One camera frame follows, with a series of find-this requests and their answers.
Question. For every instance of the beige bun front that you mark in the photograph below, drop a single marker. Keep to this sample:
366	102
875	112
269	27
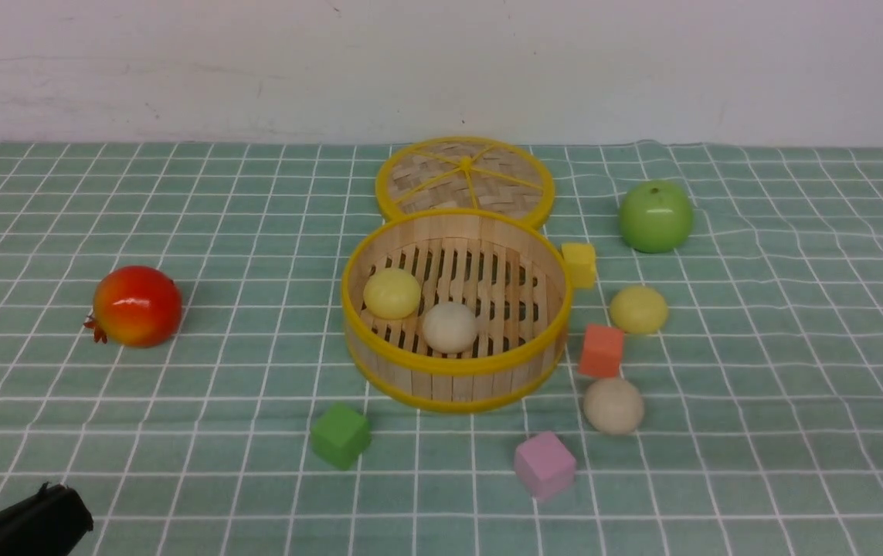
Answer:
449	328

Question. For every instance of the beige bun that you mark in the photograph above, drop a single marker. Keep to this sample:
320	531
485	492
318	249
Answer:
613	406
449	328

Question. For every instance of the yellow bun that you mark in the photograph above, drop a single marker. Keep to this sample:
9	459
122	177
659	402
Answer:
638	309
392	294

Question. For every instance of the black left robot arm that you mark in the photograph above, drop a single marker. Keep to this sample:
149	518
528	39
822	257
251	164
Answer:
50	522

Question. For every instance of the bamboo steamer tray yellow rim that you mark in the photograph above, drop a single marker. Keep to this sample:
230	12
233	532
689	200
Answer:
509	276

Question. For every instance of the woven bamboo steamer lid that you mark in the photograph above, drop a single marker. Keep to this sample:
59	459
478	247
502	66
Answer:
466	172

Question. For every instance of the yellow cube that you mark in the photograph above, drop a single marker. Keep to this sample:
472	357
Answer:
580	260

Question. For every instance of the orange cube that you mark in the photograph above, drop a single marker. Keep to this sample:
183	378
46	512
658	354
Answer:
602	351

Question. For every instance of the green cube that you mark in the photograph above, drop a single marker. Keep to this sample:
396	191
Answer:
340	436

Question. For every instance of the pink cube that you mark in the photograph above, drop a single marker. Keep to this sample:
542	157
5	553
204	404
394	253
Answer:
544	465

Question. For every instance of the green apple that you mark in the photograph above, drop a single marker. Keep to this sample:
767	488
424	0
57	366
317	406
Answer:
655	216

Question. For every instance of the green checkered tablecloth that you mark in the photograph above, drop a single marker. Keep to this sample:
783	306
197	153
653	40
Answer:
763	425

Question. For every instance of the red pomegranate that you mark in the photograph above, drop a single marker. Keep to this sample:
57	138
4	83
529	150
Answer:
136	306

